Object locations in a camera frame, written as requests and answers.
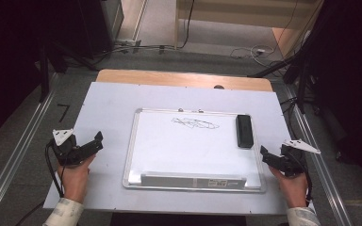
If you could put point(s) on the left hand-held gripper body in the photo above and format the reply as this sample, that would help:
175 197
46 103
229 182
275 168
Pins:
64 150

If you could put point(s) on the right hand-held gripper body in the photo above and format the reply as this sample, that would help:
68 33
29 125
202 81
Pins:
292 161

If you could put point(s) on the black whiteboard eraser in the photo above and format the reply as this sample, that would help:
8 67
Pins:
244 132

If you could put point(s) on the person's right hand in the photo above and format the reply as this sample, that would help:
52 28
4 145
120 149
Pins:
293 190

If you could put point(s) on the person's left hand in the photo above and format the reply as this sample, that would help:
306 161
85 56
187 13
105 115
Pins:
74 182

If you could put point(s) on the large white cover board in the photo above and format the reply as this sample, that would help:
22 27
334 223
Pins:
106 106

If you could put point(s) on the black metal stand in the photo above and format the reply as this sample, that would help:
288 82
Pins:
44 75
302 81

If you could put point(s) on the silver framed whiteboard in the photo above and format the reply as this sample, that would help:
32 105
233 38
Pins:
185 153

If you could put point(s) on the wooden table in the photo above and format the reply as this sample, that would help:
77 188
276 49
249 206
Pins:
169 78

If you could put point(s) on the black cabinet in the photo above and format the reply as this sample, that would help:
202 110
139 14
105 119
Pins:
97 25

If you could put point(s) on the light wooden furniture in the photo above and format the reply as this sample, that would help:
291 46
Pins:
248 14

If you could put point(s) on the aluminium floor rail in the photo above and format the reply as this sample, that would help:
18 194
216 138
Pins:
326 185
12 163

